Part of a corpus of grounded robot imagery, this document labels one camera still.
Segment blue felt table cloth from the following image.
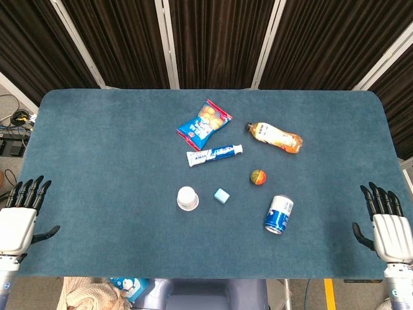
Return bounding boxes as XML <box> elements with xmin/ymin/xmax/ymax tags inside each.
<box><xmin>15</xmin><ymin>88</ymin><xmax>409</xmax><ymax>280</ymax></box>

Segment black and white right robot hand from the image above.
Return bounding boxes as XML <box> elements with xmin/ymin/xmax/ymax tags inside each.
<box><xmin>351</xmin><ymin>181</ymin><xmax>413</xmax><ymax>264</ymax></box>

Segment white frame post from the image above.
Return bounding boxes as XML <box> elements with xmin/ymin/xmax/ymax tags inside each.
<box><xmin>154</xmin><ymin>0</ymin><xmax>181</xmax><ymax>90</ymax></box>
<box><xmin>0</xmin><ymin>71</ymin><xmax>39</xmax><ymax>114</ymax></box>
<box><xmin>50</xmin><ymin>0</ymin><xmax>110</xmax><ymax>90</ymax></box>
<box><xmin>250</xmin><ymin>0</ymin><xmax>287</xmax><ymax>90</ymax></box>
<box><xmin>352</xmin><ymin>25</ymin><xmax>413</xmax><ymax>91</ymax></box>

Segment lavender robot torso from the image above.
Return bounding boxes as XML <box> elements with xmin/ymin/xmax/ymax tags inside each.
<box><xmin>132</xmin><ymin>278</ymin><xmax>270</xmax><ymax>310</ymax></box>

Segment orange drink plastic bottle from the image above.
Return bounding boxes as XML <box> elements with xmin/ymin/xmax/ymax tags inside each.
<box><xmin>245</xmin><ymin>121</ymin><xmax>304</xmax><ymax>154</ymax></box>

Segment metal table leg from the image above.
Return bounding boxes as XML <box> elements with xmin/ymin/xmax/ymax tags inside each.
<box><xmin>279</xmin><ymin>279</ymin><xmax>293</xmax><ymax>310</ymax></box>

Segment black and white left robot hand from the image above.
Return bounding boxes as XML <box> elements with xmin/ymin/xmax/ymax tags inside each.
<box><xmin>0</xmin><ymin>175</ymin><xmax>61</xmax><ymax>259</ymax></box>

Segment blue red snack bag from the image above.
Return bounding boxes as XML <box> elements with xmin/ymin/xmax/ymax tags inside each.
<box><xmin>176</xmin><ymin>98</ymin><xmax>234</xmax><ymax>152</ymax></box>

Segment blue white cartoon box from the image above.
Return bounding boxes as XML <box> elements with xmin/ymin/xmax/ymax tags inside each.
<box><xmin>109</xmin><ymin>276</ymin><xmax>150</xmax><ymax>304</ymax></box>

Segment beige knit cloth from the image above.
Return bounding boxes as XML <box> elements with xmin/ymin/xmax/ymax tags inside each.
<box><xmin>59</xmin><ymin>276</ymin><xmax>133</xmax><ymax>310</ymax></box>

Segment dark brown curtain panel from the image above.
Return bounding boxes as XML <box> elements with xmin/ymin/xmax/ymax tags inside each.
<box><xmin>0</xmin><ymin>0</ymin><xmax>101</xmax><ymax>106</ymax></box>
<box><xmin>259</xmin><ymin>0</ymin><xmax>413</xmax><ymax>90</ymax></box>
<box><xmin>368</xmin><ymin>67</ymin><xmax>413</xmax><ymax>160</ymax></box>
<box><xmin>168</xmin><ymin>0</ymin><xmax>276</xmax><ymax>90</ymax></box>
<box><xmin>61</xmin><ymin>0</ymin><xmax>170</xmax><ymax>90</ymax></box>

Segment white paper cup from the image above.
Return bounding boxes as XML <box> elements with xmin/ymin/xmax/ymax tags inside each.
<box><xmin>176</xmin><ymin>186</ymin><xmax>200</xmax><ymax>212</ymax></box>

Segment light blue eraser block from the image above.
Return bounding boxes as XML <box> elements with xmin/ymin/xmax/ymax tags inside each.
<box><xmin>214</xmin><ymin>188</ymin><xmax>231</xmax><ymax>205</ymax></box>

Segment tangled floor cables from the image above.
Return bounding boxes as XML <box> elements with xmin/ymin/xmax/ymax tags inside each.
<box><xmin>0</xmin><ymin>108</ymin><xmax>37</xmax><ymax>140</ymax></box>

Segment green orange small ball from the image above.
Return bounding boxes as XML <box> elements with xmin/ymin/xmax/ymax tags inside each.
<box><xmin>250</xmin><ymin>169</ymin><xmax>268</xmax><ymax>186</ymax></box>

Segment blue white drink can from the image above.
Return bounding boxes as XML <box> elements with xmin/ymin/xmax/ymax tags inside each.
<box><xmin>264</xmin><ymin>194</ymin><xmax>295</xmax><ymax>234</ymax></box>

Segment blue white toothpaste tube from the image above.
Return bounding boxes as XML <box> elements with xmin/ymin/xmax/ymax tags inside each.
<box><xmin>186</xmin><ymin>143</ymin><xmax>244</xmax><ymax>168</ymax></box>

